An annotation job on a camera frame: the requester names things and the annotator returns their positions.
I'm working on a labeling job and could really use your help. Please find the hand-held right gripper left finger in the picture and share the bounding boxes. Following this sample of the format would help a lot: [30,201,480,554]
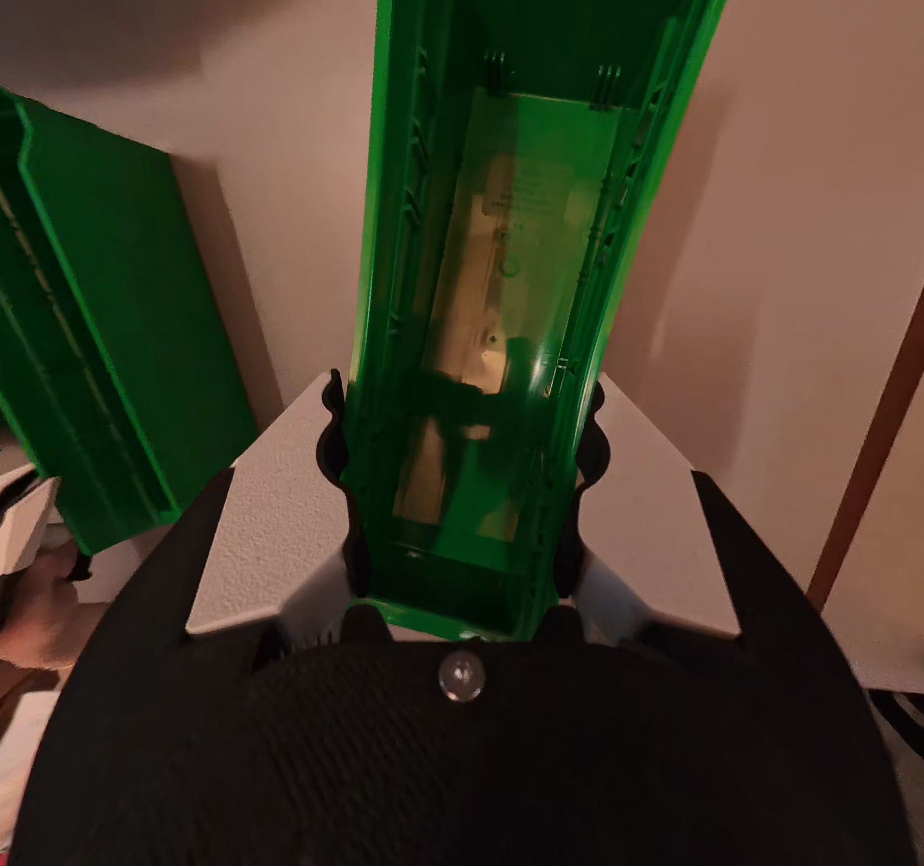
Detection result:
[185,368,362,639]

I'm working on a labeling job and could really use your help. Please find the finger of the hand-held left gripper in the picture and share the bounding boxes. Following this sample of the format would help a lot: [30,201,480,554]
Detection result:
[0,474,62,578]

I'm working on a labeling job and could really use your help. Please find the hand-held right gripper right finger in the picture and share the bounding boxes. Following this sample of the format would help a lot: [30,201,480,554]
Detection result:
[556,373,744,645]

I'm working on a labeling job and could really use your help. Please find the green plastic bin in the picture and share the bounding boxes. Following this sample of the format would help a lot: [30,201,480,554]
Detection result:
[0,87,261,558]
[344,0,744,643]

